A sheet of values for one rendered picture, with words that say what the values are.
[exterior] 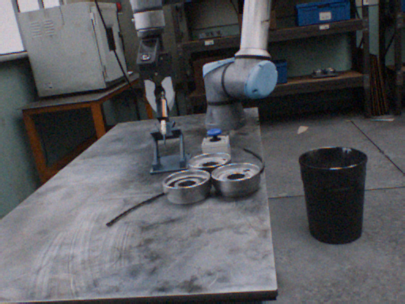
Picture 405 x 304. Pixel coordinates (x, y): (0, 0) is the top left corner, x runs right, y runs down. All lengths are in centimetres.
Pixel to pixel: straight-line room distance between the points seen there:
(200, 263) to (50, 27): 274
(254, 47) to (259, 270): 83
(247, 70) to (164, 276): 80
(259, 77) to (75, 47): 209
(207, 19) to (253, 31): 358
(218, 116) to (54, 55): 204
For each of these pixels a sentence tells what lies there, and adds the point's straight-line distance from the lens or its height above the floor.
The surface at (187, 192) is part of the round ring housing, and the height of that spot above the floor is 83.
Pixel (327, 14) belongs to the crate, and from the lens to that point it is 444.
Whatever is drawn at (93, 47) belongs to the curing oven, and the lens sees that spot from 312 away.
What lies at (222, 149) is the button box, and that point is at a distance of 110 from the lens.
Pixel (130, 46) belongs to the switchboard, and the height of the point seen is 104.
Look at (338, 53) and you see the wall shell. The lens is 499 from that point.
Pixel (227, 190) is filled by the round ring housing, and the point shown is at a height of 82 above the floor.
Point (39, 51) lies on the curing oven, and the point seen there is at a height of 114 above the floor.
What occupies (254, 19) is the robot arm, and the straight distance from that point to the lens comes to 133.
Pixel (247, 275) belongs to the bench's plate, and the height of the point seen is 80.
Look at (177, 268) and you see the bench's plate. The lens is 66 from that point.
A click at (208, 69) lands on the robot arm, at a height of 101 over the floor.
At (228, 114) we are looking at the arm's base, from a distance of 140.
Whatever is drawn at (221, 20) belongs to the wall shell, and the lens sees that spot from 488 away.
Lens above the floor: 115
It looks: 17 degrees down
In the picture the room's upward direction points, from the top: 8 degrees counter-clockwise
